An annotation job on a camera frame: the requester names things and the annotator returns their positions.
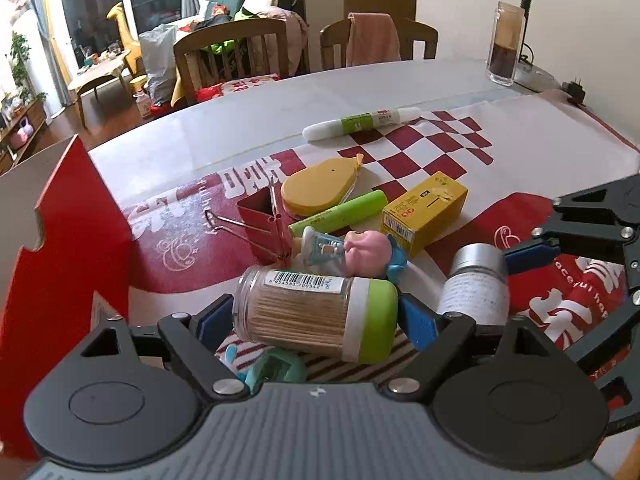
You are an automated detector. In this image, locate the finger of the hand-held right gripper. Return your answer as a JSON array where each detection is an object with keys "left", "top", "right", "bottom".
[
  {"left": 504, "top": 174, "right": 640, "bottom": 276},
  {"left": 570, "top": 287, "right": 640, "bottom": 436}
]

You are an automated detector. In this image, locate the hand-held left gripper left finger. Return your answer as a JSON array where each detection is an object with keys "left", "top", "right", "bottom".
[{"left": 80, "top": 294, "right": 251, "bottom": 402}]

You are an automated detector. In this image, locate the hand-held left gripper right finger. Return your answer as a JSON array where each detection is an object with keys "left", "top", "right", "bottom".
[{"left": 387, "top": 294, "right": 551, "bottom": 404}]

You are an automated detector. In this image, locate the spice jar with silver cap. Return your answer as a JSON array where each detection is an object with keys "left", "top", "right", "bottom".
[{"left": 436, "top": 243, "right": 511, "bottom": 326}]

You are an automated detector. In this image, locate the teal small toy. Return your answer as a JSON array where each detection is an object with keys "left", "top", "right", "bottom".
[{"left": 217, "top": 342, "right": 308, "bottom": 396}]

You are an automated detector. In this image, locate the toothpick jar with green lid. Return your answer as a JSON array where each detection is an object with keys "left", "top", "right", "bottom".
[{"left": 232, "top": 264, "right": 400, "bottom": 365}]

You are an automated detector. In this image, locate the pink pig toy figure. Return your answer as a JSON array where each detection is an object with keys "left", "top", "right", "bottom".
[{"left": 292, "top": 226, "right": 411, "bottom": 281}]

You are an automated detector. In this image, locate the red binder clip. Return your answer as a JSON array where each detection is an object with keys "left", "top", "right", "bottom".
[{"left": 205, "top": 170, "right": 293, "bottom": 263}]

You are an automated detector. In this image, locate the yellow cardboard carton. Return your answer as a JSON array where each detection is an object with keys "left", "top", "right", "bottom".
[{"left": 381, "top": 171, "right": 469, "bottom": 259}]

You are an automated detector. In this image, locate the green tube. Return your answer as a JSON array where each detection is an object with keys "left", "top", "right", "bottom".
[{"left": 288, "top": 191, "right": 387, "bottom": 237}]

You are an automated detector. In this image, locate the red cardboard box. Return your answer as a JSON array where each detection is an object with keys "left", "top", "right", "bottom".
[{"left": 0, "top": 135, "right": 133, "bottom": 461}]

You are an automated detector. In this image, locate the red and white printed tablecloth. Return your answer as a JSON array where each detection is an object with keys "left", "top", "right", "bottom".
[{"left": 115, "top": 89, "right": 640, "bottom": 386}]

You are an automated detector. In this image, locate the yellow pear-shaped case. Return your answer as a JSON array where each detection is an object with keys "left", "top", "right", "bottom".
[{"left": 280, "top": 154, "right": 365, "bottom": 216}]

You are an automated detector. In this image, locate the black power adapter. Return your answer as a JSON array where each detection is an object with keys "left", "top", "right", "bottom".
[{"left": 562, "top": 76, "right": 588, "bottom": 107}]

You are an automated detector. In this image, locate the glass jar with dark contents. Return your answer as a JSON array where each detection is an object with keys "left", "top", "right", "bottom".
[{"left": 486, "top": 1, "right": 527, "bottom": 87}]

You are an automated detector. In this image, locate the white pen with green label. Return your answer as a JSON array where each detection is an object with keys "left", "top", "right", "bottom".
[{"left": 302, "top": 106, "right": 423, "bottom": 142}]

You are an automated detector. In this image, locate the red printed cushion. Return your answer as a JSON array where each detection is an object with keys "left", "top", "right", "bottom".
[{"left": 195, "top": 72, "right": 283, "bottom": 103}]

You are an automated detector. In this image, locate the wooden chair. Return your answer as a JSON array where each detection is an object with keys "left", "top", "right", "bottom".
[
  {"left": 319, "top": 17, "right": 439, "bottom": 72},
  {"left": 172, "top": 17, "right": 291, "bottom": 106}
]

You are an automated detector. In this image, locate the white plastic bag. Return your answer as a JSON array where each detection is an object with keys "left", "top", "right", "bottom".
[{"left": 138, "top": 23, "right": 178, "bottom": 107}]

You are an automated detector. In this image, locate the pink cloth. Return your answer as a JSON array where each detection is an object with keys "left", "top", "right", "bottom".
[{"left": 345, "top": 11, "right": 402, "bottom": 67}]

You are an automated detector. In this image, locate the pink bag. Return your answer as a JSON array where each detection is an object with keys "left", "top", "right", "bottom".
[{"left": 10, "top": 117, "right": 35, "bottom": 150}]

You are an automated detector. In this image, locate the wooden TV cabinet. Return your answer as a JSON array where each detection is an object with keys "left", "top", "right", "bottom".
[{"left": 0, "top": 99, "right": 48, "bottom": 171}]

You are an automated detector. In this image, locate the round coffee table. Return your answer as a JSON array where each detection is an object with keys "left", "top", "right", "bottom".
[{"left": 67, "top": 50, "right": 133, "bottom": 128}]

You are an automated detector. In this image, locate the yellow giraffe toy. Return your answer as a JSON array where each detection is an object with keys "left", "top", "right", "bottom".
[{"left": 106, "top": 1, "right": 146, "bottom": 76}]

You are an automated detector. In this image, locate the sofa with clothes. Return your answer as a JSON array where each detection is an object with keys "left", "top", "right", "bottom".
[{"left": 177, "top": 0, "right": 311, "bottom": 76}]

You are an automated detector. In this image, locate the teal cushion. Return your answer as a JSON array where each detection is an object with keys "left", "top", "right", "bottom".
[{"left": 202, "top": 0, "right": 251, "bottom": 23}]

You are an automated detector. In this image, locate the green houseplant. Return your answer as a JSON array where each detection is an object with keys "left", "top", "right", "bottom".
[{"left": 10, "top": 32, "right": 46, "bottom": 106}]

